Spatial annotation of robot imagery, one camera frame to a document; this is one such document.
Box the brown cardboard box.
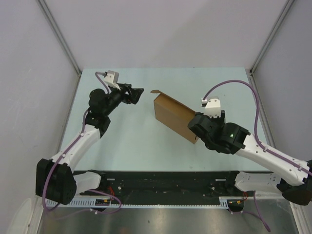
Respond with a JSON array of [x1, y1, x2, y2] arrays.
[[150, 90, 198, 144]]

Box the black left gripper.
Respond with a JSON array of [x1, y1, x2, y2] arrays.
[[102, 83, 143, 117]]

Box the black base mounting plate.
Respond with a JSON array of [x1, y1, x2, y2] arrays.
[[73, 170, 244, 197]]

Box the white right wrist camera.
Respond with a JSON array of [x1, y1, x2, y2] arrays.
[[201, 97, 221, 118]]

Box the aluminium right side rail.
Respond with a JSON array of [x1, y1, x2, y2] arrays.
[[245, 69, 276, 148]]

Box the aluminium frame post right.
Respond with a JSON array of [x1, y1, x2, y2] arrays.
[[249, 0, 296, 75]]

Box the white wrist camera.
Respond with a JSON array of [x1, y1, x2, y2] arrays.
[[201, 97, 221, 118], [104, 70, 120, 90]]

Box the grey slotted cable duct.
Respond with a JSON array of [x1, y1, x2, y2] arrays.
[[45, 196, 247, 208]]

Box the aluminium frame post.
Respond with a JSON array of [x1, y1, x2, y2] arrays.
[[36, 0, 82, 77], [249, 0, 296, 75]]

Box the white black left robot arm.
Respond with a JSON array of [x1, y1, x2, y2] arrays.
[[35, 83, 144, 205]]

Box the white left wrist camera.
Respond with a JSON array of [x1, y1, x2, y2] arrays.
[[104, 70, 120, 90]]

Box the aluminium frame post left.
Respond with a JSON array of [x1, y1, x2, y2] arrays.
[[36, 0, 82, 77]]

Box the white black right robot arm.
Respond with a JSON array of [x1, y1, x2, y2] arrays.
[[188, 112, 312, 206]]

